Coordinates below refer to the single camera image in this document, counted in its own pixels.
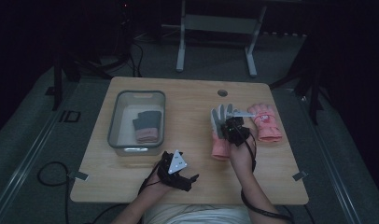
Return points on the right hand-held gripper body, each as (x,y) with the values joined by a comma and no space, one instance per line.
(237,133)

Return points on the white metal stand frame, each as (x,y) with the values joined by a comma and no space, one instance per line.
(220,23)

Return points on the grey knit glove pink cuff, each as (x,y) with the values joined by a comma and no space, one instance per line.
(147,126)

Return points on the pink padded ski glove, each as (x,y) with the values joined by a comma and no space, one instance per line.
(267,127)
(220,149)

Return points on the grey clear plastic bin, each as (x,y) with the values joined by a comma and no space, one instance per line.
(122,124)

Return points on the person's white shirt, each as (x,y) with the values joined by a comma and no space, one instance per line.
(197,215)

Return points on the person's left hand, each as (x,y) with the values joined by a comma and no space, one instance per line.
(158,187)

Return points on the grey table edge clip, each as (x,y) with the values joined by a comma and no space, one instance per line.
(299,176)
(78,176)

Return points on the person's right hand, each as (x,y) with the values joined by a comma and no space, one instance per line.
(242,160)

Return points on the black floor bracket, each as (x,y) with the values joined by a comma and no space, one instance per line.
(70,116)

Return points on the black tripod stand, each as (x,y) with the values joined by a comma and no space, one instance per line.
(309,81)
(85,67)

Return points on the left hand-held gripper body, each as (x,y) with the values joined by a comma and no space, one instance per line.
(170,169)

